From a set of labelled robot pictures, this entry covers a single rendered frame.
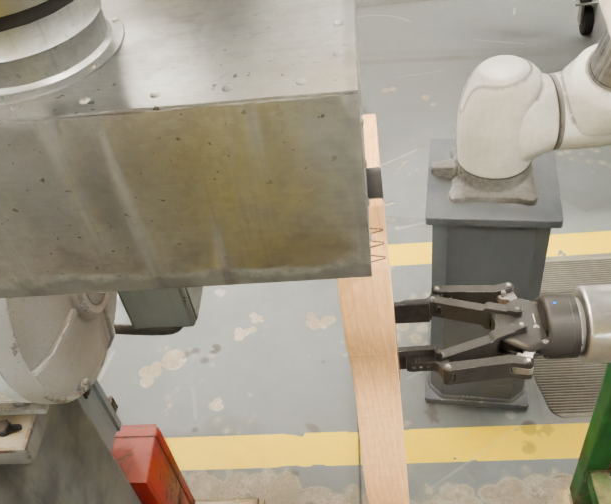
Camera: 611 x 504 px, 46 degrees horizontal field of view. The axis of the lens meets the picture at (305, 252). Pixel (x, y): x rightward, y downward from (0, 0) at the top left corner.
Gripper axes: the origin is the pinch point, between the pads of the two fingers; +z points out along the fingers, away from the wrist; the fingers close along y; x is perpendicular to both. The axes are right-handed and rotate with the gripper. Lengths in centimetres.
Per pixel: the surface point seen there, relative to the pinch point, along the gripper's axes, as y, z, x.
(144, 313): 14.5, 36.4, -7.5
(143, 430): 20, 47, -41
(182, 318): 14.7, 31.1, -9.2
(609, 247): 124, -71, -93
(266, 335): 96, 39, -95
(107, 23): -17, 17, 46
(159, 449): 18, 44, -45
